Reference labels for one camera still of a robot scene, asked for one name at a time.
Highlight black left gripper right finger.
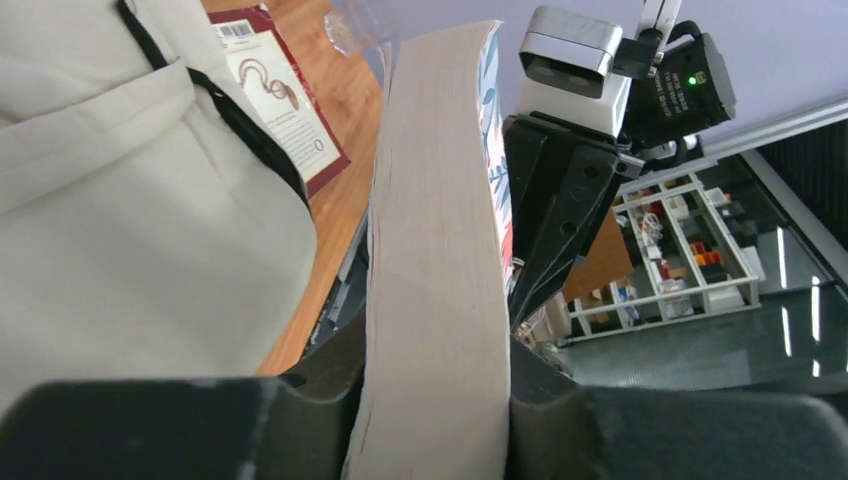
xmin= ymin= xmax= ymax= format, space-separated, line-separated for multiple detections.
xmin=506 ymin=338 xmax=600 ymax=480

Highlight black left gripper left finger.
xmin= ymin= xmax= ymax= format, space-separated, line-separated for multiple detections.
xmin=256 ymin=215 xmax=369 ymax=479

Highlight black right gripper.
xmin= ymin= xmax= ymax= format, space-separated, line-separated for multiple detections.
xmin=504 ymin=20 xmax=737 ymax=331

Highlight floral cover paperback book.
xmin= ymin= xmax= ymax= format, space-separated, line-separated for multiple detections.
xmin=342 ymin=20 xmax=511 ymax=479

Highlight beige canvas backpack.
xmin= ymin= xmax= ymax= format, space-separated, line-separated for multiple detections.
xmin=1 ymin=1 xmax=316 ymax=408

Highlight white storage shelf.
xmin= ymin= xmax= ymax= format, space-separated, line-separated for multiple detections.
xmin=556 ymin=174 xmax=765 ymax=346

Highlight red and white book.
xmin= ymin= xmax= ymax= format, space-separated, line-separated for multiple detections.
xmin=208 ymin=4 xmax=350 ymax=198

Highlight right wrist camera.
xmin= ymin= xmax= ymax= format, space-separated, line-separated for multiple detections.
xmin=515 ymin=5 xmax=631 ymax=138

